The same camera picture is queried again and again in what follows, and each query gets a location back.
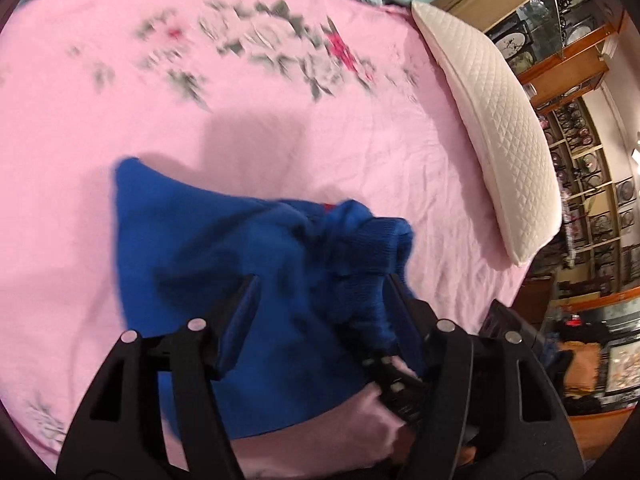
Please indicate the wooden display shelf with plates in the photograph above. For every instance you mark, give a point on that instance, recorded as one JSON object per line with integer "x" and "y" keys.
{"x": 585, "y": 185}

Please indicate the white quilted pillow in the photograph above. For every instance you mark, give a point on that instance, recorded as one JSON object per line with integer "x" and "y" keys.
{"x": 495, "y": 135}

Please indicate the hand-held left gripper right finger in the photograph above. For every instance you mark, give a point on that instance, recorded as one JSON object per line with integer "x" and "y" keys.
{"x": 407, "y": 325}

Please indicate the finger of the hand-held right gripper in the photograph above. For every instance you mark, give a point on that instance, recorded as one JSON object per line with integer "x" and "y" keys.
{"x": 395, "y": 390}

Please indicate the pink floral bed sheet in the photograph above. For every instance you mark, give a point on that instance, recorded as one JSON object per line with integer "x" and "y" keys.
{"x": 200, "y": 110}

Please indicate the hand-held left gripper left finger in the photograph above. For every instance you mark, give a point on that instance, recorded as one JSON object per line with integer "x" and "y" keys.
{"x": 235, "y": 330}

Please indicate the blue and red pants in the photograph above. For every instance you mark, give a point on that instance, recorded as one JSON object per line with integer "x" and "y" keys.
{"x": 250, "y": 280}

